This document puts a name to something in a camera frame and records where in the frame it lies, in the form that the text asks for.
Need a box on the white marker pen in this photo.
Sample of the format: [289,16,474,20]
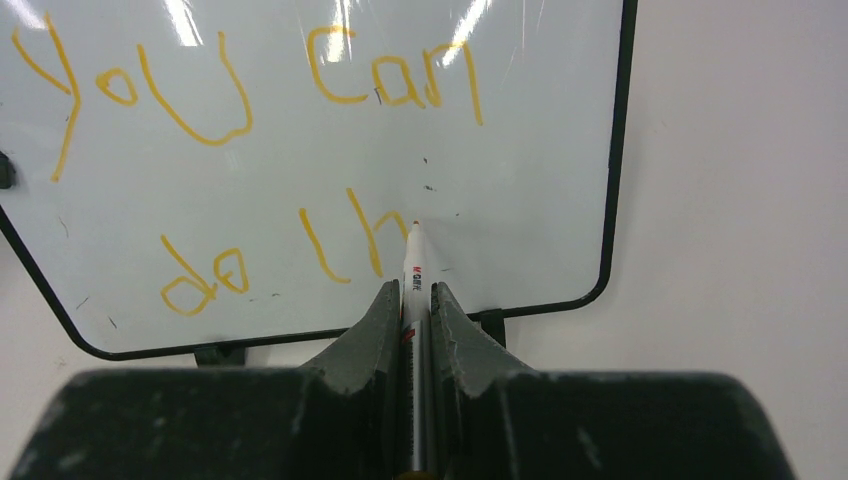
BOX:
[395,221,438,479]

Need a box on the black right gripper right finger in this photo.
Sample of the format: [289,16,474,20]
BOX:
[431,282,795,479]

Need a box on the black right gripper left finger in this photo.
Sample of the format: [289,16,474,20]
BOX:
[10,281,400,479]

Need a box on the black framed whiteboard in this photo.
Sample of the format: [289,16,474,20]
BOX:
[1,1,637,360]

